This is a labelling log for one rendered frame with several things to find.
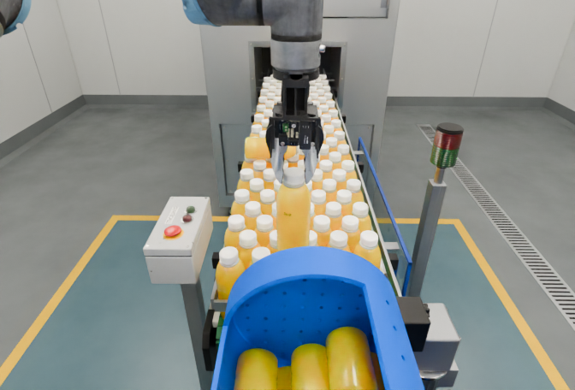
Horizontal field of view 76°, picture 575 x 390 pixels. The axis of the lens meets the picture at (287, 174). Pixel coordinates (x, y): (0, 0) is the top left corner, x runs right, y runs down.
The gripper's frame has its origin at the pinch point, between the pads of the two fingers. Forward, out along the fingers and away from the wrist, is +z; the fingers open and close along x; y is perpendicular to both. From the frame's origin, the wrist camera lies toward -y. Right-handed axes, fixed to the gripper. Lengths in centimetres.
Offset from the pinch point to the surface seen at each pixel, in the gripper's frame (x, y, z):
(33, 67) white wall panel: -277, -336, 61
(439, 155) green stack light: 36.7, -24.4, 7.4
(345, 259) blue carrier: 7.6, 17.9, 4.2
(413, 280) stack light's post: 38, -25, 51
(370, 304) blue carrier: 10.2, 25.1, 5.3
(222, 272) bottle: -14.7, 2.1, 22.4
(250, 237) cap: -9.4, -5.2, 18.9
